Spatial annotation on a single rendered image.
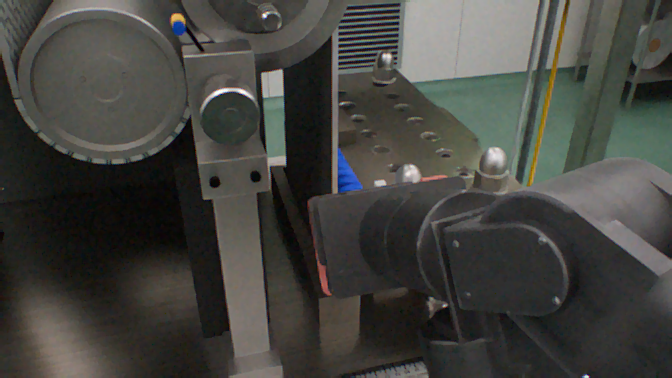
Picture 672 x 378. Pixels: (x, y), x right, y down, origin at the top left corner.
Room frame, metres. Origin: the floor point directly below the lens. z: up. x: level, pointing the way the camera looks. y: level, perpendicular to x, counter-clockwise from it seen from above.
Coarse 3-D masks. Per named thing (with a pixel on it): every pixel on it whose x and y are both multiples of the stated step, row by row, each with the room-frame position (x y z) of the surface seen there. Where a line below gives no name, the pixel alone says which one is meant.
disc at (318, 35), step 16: (160, 0) 0.41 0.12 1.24; (176, 0) 0.42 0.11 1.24; (336, 0) 0.45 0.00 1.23; (336, 16) 0.45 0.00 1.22; (192, 32) 0.42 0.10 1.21; (320, 32) 0.44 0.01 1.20; (288, 48) 0.44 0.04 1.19; (304, 48) 0.44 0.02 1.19; (256, 64) 0.43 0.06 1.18; (272, 64) 0.43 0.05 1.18; (288, 64) 0.44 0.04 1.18
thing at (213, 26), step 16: (192, 0) 0.42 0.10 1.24; (208, 0) 0.42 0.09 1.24; (320, 0) 0.44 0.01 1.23; (192, 16) 0.41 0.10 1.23; (208, 16) 0.42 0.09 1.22; (304, 16) 0.44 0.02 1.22; (320, 16) 0.44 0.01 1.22; (208, 32) 0.42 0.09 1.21; (224, 32) 0.42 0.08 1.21; (240, 32) 0.42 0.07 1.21; (272, 32) 0.43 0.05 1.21; (288, 32) 0.43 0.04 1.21; (304, 32) 0.44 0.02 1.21; (256, 48) 0.43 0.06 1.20; (272, 48) 0.43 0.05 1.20
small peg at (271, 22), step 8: (256, 8) 0.41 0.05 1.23; (264, 8) 0.40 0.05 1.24; (272, 8) 0.39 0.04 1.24; (256, 16) 0.41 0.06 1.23; (264, 16) 0.38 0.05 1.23; (272, 16) 0.39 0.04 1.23; (280, 16) 0.39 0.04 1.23; (264, 24) 0.38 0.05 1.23; (272, 24) 0.39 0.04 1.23; (280, 24) 0.39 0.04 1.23
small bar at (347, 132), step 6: (342, 114) 0.64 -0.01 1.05; (342, 120) 0.62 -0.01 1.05; (348, 120) 0.62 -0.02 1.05; (342, 126) 0.60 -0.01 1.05; (348, 126) 0.60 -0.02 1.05; (354, 126) 0.60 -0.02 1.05; (342, 132) 0.59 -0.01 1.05; (348, 132) 0.60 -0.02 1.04; (354, 132) 0.60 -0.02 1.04; (342, 138) 0.59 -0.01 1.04; (348, 138) 0.60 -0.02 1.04; (354, 138) 0.60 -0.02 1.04
